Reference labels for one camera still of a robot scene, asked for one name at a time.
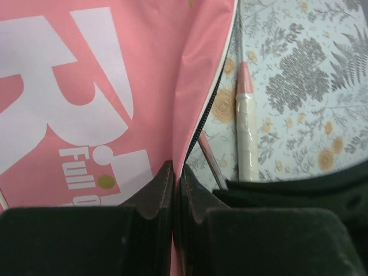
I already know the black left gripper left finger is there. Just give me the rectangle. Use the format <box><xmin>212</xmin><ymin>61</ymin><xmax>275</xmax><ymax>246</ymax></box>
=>
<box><xmin>1</xmin><ymin>161</ymin><xmax>174</xmax><ymax>275</ymax></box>

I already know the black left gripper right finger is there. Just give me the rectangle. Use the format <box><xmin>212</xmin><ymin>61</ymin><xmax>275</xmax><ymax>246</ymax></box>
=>
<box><xmin>175</xmin><ymin>164</ymin><xmax>367</xmax><ymax>275</ymax></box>

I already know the badminton racket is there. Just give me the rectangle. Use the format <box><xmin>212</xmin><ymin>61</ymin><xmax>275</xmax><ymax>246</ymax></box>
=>
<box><xmin>236</xmin><ymin>11</ymin><xmax>259</xmax><ymax>182</ymax></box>

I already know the pink racket cover bag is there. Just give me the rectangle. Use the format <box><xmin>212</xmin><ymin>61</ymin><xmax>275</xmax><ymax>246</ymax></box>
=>
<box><xmin>0</xmin><ymin>0</ymin><xmax>238</xmax><ymax>276</ymax></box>

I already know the floral table mat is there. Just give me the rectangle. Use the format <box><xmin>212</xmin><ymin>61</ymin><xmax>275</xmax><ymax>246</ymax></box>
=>
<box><xmin>204</xmin><ymin>1</ymin><xmax>367</xmax><ymax>182</ymax></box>

